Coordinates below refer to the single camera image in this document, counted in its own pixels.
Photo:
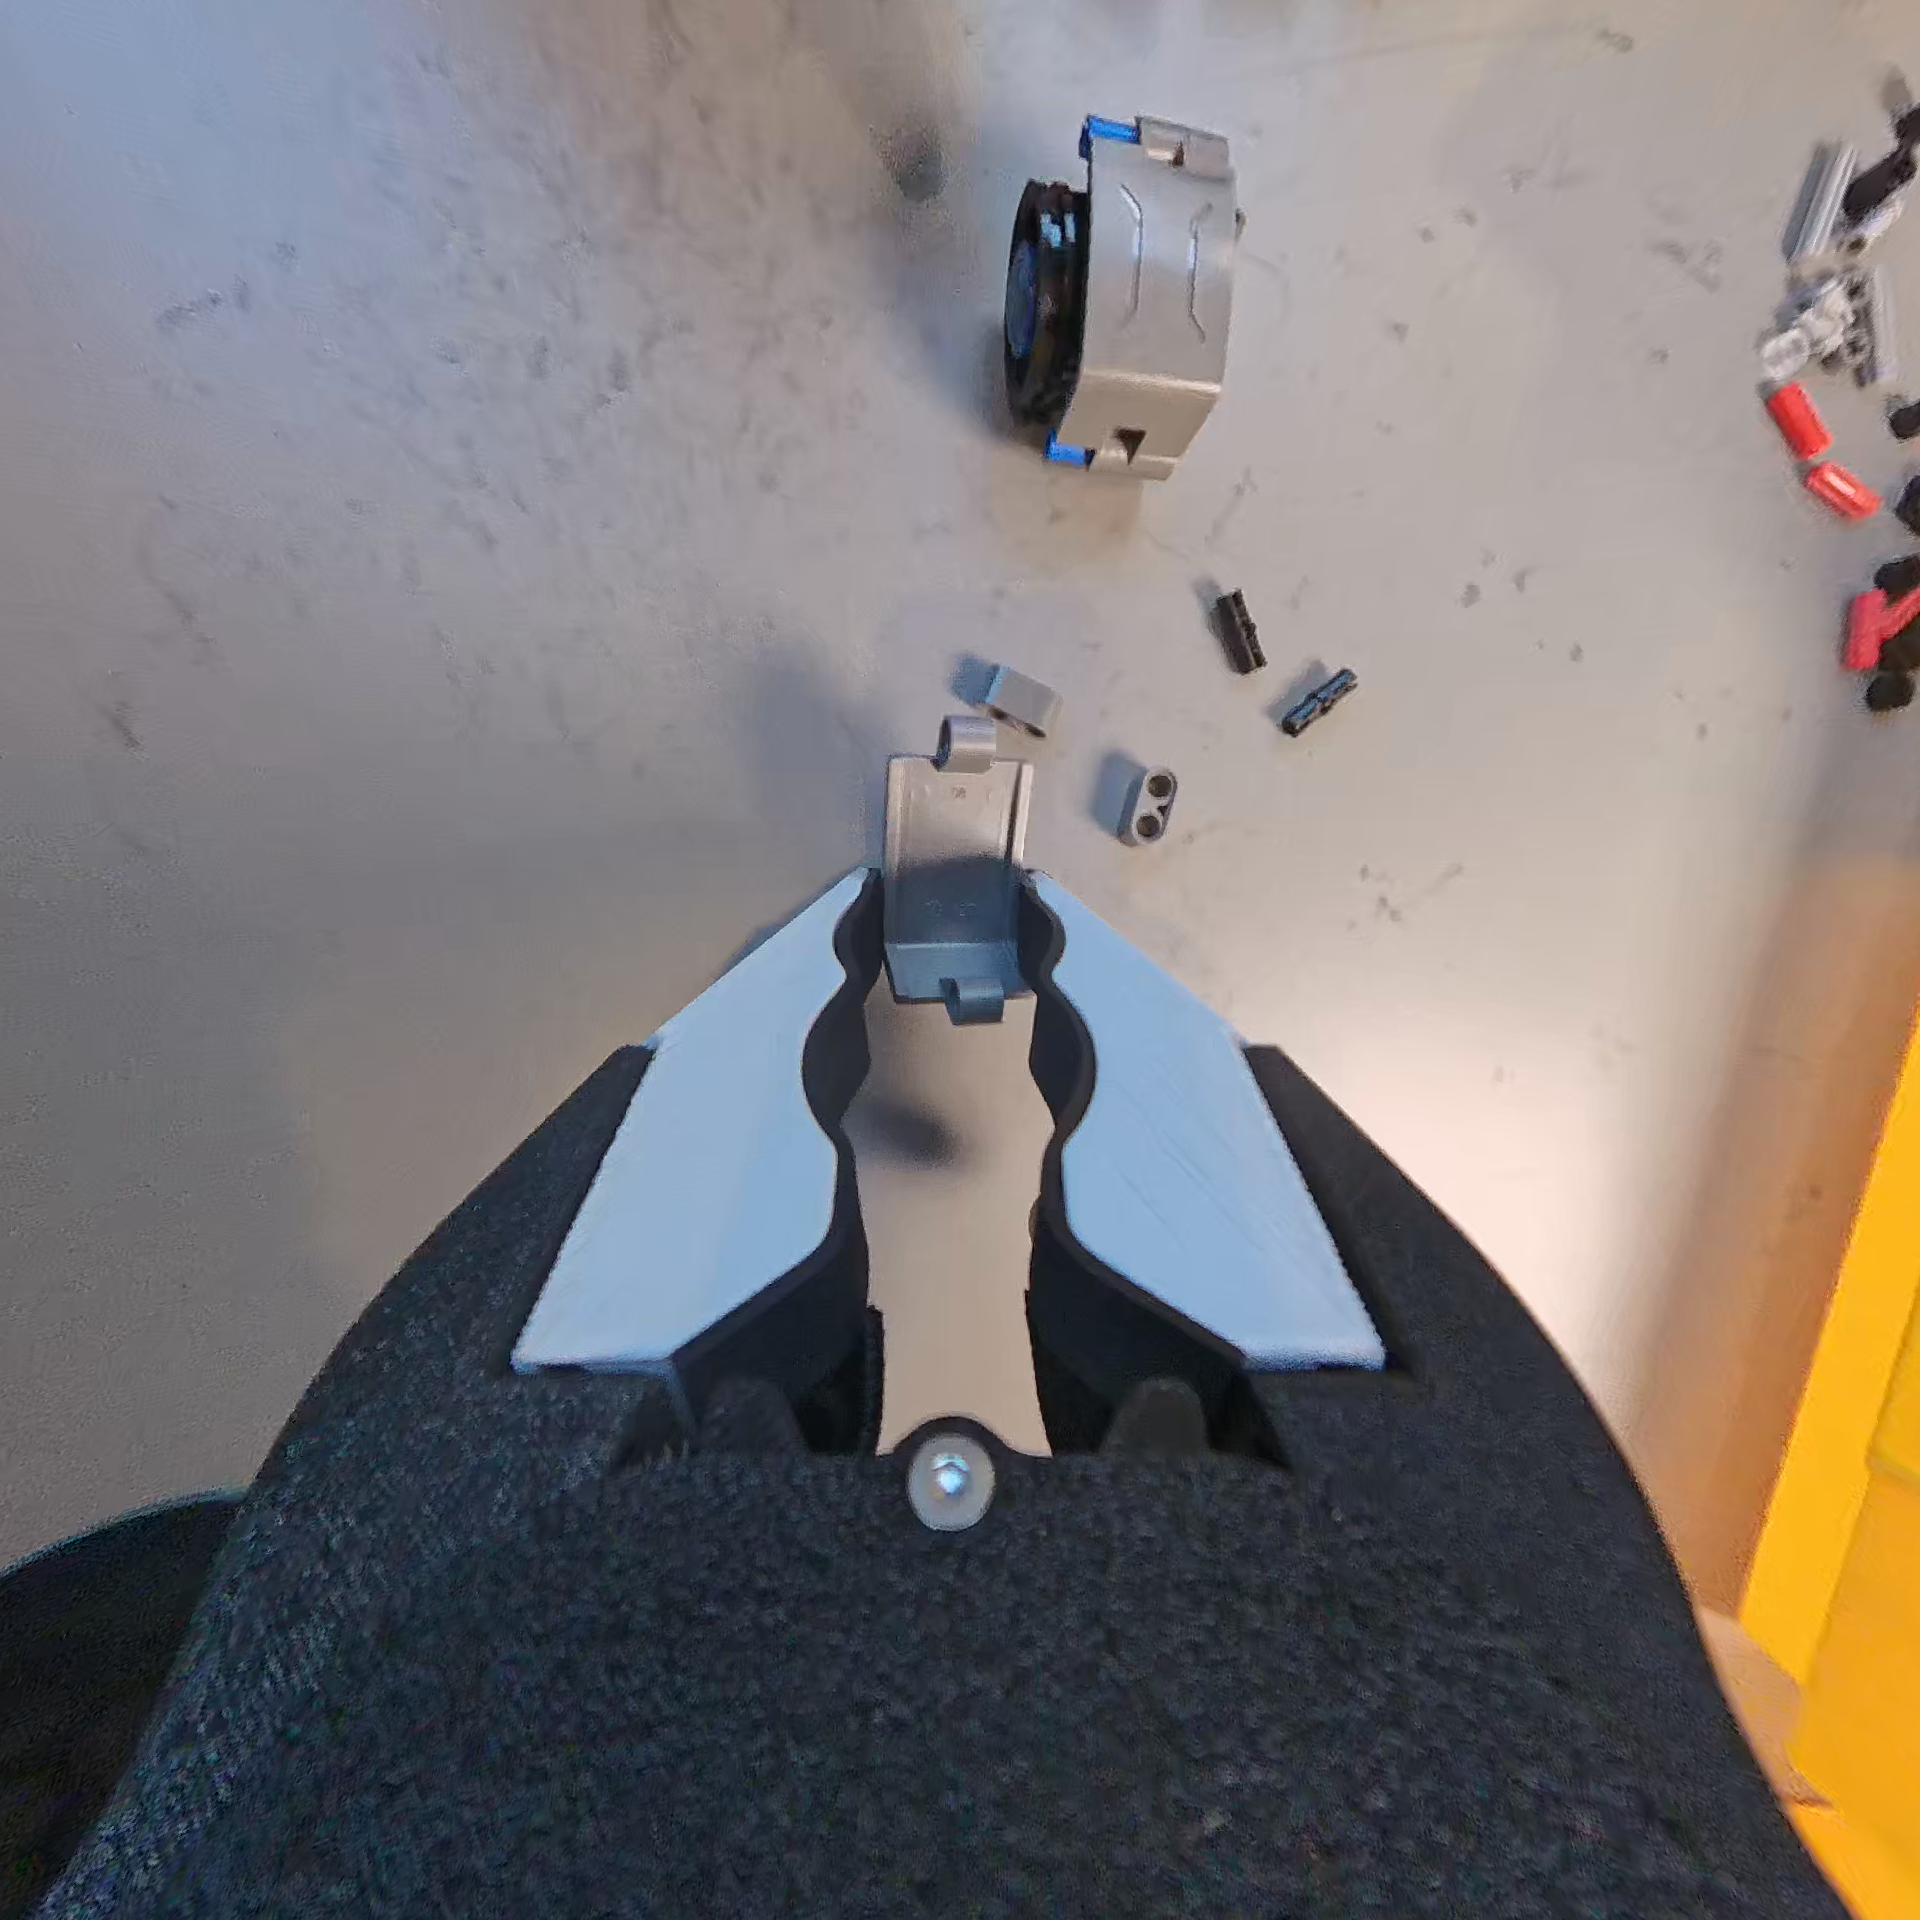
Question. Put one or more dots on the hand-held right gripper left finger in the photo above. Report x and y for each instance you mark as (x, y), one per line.
(705, 1186)

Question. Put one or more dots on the pile of small brick pins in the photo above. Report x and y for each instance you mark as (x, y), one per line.
(1822, 330)

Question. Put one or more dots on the black brick pin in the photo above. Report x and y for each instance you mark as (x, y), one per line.
(1239, 629)
(1319, 703)

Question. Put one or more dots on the grey black wheel assembly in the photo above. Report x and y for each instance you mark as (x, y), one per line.
(1171, 285)

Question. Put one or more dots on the grey brick connector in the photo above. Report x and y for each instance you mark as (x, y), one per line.
(1142, 803)
(1013, 699)

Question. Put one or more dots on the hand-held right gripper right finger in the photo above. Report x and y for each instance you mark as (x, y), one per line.
(1200, 1186)

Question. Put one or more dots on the yellow bin with divider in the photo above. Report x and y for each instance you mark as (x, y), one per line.
(1875, 1349)

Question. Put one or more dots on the grey desk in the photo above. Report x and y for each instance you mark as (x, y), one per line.
(452, 601)

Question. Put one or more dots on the grey curved brick panel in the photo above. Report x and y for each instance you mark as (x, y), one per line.
(961, 857)

